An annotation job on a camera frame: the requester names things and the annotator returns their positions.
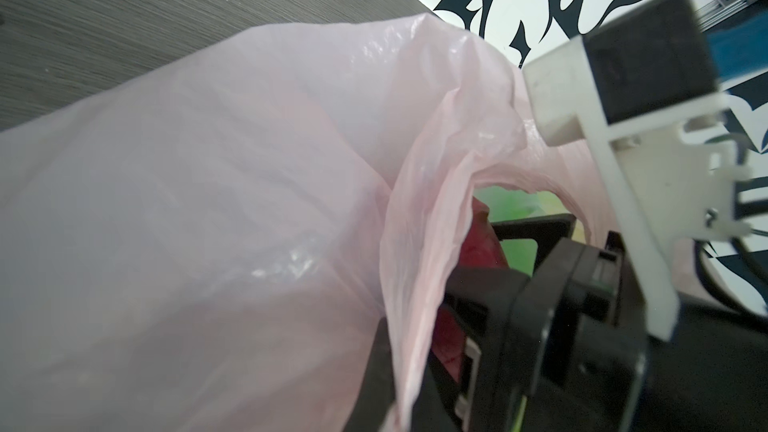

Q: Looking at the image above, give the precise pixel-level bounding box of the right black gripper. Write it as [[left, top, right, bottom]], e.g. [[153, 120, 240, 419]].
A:
[[343, 214, 767, 432]]

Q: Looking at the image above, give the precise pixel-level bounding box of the pink knotted plastic bag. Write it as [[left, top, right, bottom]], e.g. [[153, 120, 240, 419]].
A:
[[1, 14, 620, 431]]

